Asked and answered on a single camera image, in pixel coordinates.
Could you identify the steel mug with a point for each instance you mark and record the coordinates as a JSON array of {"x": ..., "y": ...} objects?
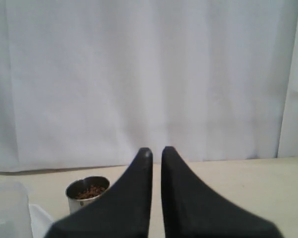
[{"x": 84, "y": 191}]

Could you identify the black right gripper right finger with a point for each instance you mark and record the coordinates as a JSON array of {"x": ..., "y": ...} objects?
[{"x": 191, "y": 209}]

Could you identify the white curtain backdrop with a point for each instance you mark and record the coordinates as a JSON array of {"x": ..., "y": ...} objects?
[{"x": 86, "y": 83}]

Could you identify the translucent plastic pitcher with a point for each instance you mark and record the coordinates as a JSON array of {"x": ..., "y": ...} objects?
[{"x": 15, "y": 221}]

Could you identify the white plastic tray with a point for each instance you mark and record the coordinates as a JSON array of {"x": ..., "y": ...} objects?
[{"x": 40, "y": 221}]

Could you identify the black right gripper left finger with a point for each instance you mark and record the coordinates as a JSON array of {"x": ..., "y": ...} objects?
[{"x": 123, "y": 211}]

